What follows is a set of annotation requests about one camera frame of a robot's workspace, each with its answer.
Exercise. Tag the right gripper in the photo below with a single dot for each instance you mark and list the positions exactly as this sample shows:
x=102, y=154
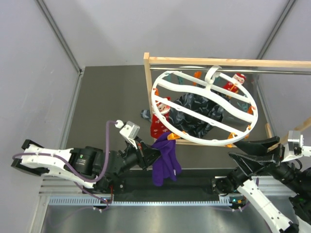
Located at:
x=249, y=163

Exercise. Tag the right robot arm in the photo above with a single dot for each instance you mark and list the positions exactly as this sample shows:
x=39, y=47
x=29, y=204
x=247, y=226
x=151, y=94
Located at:
x=294, y=182

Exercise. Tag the grey cable duct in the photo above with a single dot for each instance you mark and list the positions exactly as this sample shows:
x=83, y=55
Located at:
x=91, y=201

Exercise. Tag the purple sock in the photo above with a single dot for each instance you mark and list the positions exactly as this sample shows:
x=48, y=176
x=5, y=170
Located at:
x=167, y=165

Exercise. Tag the wooden rack frame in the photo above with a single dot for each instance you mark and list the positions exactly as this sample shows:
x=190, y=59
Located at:
x=207, y=84

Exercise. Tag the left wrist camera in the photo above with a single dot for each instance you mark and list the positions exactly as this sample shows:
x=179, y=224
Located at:
x=128, y=131

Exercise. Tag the clear plastic bin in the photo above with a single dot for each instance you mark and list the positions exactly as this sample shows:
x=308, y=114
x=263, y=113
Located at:
x=218, y=106

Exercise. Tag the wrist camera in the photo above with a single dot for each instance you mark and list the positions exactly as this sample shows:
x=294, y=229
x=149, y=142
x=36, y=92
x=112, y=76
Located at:
x=128, y=131
x=295, y=148

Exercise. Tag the white round clip hanger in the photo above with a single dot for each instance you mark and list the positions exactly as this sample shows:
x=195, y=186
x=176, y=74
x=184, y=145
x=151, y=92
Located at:
x=204, y=106

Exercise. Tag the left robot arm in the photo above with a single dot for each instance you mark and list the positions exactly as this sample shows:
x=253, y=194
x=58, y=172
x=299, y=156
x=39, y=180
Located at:
x=89, y=167

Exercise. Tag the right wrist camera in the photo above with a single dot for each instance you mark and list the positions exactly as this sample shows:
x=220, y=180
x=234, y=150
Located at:
x=295, y=148

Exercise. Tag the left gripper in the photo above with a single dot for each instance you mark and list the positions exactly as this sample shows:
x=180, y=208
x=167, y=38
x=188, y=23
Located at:
x=147, y=155

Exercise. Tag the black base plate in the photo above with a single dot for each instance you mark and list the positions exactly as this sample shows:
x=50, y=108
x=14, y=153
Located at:
x=191, y=185

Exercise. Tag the red snowflake sock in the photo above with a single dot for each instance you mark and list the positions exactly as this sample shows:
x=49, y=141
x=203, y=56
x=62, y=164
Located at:
x=238, y=77

